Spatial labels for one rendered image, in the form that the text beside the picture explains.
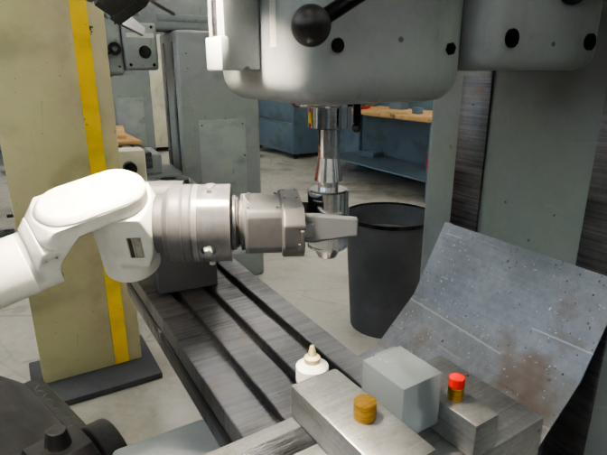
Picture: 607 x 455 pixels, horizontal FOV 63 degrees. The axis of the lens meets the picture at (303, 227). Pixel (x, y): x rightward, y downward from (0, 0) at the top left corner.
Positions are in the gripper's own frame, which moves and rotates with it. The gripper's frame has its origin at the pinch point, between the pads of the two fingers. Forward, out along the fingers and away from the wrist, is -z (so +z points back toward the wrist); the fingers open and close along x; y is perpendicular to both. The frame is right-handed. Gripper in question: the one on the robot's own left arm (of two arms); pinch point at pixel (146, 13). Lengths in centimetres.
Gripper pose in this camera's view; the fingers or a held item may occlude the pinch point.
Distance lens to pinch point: 118.1
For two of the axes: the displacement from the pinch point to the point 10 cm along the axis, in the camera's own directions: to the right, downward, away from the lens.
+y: 0.1, -9.5, 3.1
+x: 8.0, -1.8, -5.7
